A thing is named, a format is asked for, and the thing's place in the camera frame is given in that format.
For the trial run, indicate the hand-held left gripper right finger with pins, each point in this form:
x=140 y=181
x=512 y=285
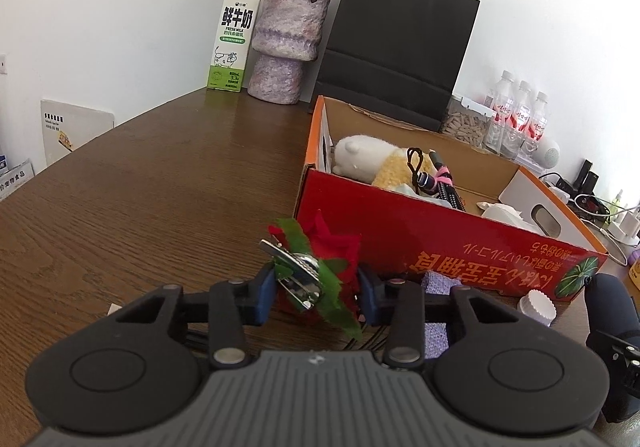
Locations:
x=367 y=297

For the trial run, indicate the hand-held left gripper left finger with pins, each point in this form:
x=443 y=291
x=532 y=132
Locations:
x=264 y=294

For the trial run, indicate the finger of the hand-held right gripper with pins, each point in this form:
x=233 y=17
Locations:
x=622 y=387

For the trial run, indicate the artificial red rose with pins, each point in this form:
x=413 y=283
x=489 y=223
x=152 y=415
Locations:
x=330 y=247

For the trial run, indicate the purple cloth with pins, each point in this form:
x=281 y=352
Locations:
x=440 y=284

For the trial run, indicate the navy blue pouch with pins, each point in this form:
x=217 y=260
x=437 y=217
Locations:
x=612 y=302

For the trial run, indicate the red and orange cardboard box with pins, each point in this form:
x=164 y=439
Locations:
x=450 y=237

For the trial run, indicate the yellow and white plush toy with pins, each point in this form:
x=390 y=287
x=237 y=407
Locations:
x=360 y=157

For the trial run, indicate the white tissue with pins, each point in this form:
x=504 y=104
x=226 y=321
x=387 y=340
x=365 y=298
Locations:
x=502 y=214

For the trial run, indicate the clear seed container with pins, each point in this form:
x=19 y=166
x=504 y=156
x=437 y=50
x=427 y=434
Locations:
x=465 y=127

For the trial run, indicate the yellow object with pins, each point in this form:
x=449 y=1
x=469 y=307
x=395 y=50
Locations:
x=634 y=272

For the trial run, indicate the white ribbed cap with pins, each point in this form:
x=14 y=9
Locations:
x=537 y=307

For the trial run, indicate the white power strip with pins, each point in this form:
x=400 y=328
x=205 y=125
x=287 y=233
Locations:
x=625 y=229

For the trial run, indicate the small spray bottle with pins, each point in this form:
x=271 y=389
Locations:
x=620 y=199

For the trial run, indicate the clear drinking glass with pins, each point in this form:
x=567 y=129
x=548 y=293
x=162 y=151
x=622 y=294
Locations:
x=500 y=142

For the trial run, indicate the tall black device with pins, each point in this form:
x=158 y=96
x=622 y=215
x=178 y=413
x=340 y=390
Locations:
x=586 y=174
x=594 y=183

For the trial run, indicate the white round speaker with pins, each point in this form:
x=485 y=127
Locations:
x=550 y=154

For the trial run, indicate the white cardboard box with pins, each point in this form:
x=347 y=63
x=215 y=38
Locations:
x=80 y=127

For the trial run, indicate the black paper bag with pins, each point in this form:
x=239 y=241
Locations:
x=395 y=42

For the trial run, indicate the white and green milk carton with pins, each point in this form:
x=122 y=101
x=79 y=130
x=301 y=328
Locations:
x=232 y=37

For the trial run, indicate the purple textured vase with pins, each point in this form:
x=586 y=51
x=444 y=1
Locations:
x=287 y=27

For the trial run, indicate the white wall socket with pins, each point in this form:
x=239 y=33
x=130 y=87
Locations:
x=3 y=63

